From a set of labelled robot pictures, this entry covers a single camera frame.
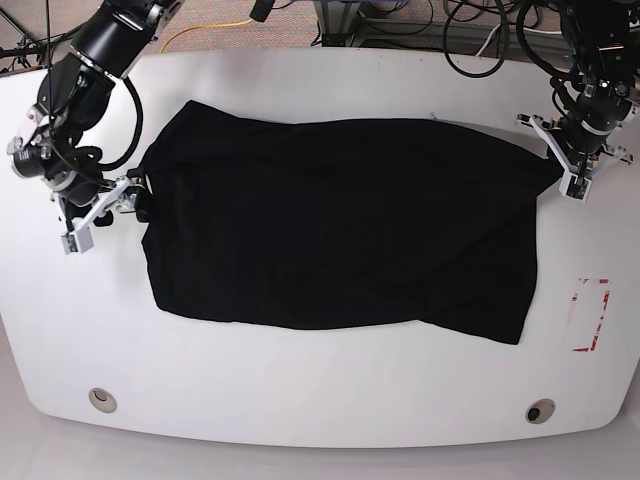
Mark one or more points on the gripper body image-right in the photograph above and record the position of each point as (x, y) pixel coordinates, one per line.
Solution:
(601, 107)

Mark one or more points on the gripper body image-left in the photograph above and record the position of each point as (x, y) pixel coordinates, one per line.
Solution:
(50, 150)

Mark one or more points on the black T-shirt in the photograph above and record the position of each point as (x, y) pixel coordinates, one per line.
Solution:
(343, 224)

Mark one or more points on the black tripod legs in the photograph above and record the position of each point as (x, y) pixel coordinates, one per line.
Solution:
(23, 49)

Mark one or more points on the red tape rectangle marking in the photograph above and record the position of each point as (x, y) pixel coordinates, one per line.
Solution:
(586, 314)

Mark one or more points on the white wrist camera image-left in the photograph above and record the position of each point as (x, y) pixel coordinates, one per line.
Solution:
(76, 237)

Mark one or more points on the left table cable grommet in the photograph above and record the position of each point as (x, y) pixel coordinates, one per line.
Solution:
(102, 400)

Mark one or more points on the table cable grommet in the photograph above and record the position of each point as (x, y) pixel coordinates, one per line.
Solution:
(102, 400)
(540, 411)

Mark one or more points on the right table cable grommet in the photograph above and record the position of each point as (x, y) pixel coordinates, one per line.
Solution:
(540, 411)

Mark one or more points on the aluminium frame post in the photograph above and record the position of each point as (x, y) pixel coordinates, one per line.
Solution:
(336, 20)

